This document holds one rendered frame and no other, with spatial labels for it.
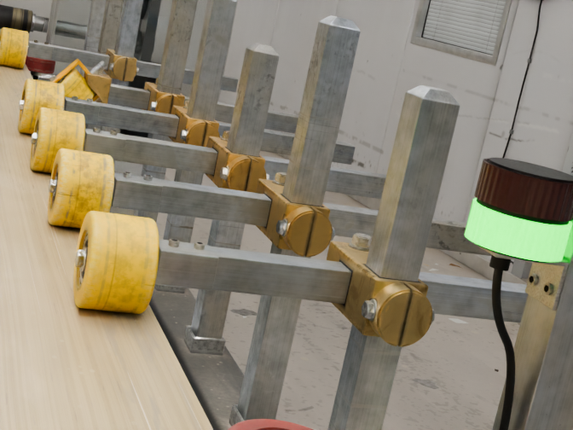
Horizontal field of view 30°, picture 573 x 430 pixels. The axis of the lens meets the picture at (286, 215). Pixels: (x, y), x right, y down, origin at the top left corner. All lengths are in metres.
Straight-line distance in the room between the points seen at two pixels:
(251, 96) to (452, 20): 4.72
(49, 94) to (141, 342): 0.80
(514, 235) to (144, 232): 0.34
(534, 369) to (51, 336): 0.36
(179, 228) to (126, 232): 0.77
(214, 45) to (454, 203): 4.16
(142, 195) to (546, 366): 0.56
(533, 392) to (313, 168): 0.50
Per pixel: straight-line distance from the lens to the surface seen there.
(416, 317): 0.89
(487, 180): 0.64
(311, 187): 1.12
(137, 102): 1.88
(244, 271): 0.90
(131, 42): 2.33
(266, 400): 1.19
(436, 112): 0.88
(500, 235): 0.63
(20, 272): 0.96
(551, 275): 0.67
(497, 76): 5.52
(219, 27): 1.59
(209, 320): 1.41
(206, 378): 1.35
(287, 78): 7.76
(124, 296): 0.86
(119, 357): 0.80
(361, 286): 0.91
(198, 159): 1.39
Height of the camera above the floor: 1.19
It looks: 12 degrees down
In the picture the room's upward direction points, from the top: 12 degrees clockwise
